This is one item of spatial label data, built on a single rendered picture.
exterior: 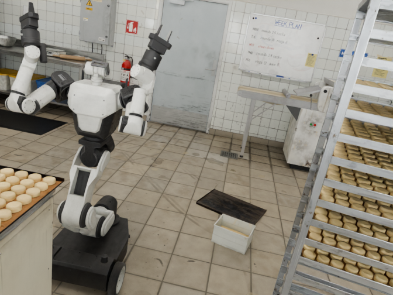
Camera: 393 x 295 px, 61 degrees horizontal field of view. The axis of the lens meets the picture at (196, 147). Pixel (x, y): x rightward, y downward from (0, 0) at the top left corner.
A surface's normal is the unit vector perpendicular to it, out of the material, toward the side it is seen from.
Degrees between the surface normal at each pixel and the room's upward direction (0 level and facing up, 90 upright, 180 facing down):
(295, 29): 90
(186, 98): 90
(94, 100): 90
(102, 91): 45
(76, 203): 52
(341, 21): 90
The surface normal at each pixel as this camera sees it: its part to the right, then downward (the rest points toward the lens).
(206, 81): -0.15, 0.31
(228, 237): -0.40, 0.24
